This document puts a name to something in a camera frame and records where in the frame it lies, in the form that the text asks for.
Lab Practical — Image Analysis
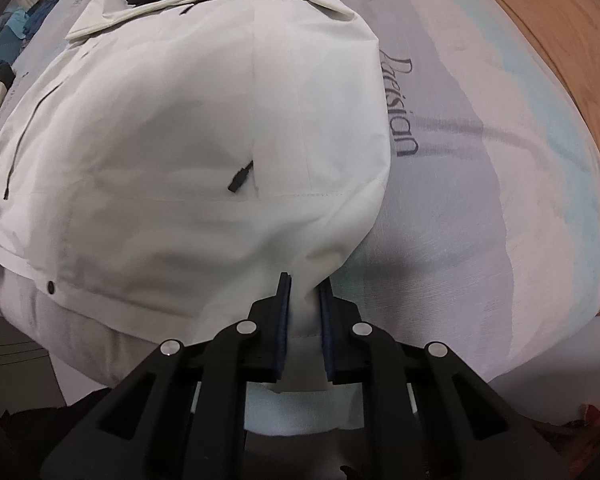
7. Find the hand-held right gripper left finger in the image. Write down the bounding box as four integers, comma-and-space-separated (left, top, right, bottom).
42, 272, 293, 480

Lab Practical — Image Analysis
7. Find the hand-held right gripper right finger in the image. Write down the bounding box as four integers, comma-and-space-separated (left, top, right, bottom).
319, 282, 571, 480

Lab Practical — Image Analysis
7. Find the white and black hooded jacket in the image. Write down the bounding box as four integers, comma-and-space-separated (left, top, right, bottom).
0, 0, 394, 393

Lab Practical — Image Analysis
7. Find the striped bed quilt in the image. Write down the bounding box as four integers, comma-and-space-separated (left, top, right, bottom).
0, 0, 600, 436

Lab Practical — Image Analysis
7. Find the red cloth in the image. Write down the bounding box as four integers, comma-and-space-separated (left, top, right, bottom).
565, 402, 600, 437

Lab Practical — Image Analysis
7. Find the wooden headboard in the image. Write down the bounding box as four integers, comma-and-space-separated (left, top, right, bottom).
467, 0, 600, 275

